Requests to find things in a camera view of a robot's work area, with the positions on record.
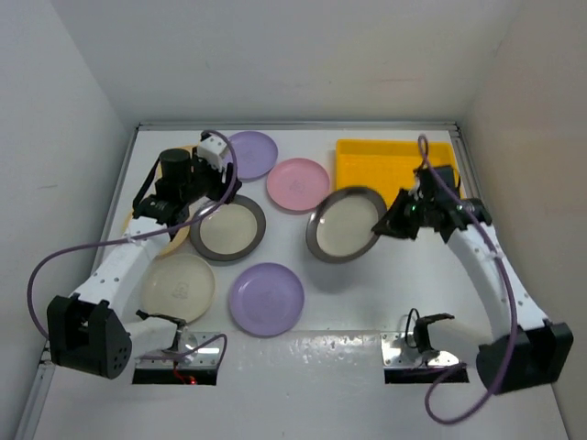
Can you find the grey rimmed plate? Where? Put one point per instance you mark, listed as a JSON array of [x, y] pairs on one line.
[[340, 228], [231, 232]]

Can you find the cream plate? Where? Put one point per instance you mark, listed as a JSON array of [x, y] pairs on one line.
[[181, 286]]

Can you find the purple plate front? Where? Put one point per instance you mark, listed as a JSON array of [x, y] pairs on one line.
[[266, 300]]

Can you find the pink plate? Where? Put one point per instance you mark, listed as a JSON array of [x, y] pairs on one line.
[[298, 184]]

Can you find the orange plate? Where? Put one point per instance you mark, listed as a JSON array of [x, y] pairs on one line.
[[179, 237]]

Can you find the yellow plastic bin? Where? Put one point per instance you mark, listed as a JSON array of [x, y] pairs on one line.
[[386, 166]]

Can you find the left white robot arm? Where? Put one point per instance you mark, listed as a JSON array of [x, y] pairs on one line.
[[85, 329]]

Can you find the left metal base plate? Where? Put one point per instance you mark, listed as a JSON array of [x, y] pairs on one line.
[[198, 350]]

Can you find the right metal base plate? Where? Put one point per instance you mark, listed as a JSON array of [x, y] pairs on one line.
[[399, 352]]

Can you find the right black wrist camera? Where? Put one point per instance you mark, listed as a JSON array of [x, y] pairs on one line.
[[450, 177]]

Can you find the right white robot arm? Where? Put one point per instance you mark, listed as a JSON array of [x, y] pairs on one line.
[[528, 349]]

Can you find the purple plate back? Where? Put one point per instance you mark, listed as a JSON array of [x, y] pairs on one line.
[[256, 153]]

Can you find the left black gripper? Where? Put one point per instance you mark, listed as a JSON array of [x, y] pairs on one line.
[[223, 192]]

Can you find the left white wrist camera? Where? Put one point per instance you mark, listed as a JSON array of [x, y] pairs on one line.
[[213, 150]]

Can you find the metal base plate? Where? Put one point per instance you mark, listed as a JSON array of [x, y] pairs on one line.
[[198, 350], [399, 352]]

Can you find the purple plate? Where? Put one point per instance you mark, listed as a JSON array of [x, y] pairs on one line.
[[266, 300], [256, 153]]

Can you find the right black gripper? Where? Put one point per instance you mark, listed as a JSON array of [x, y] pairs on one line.
[[392, 224]]

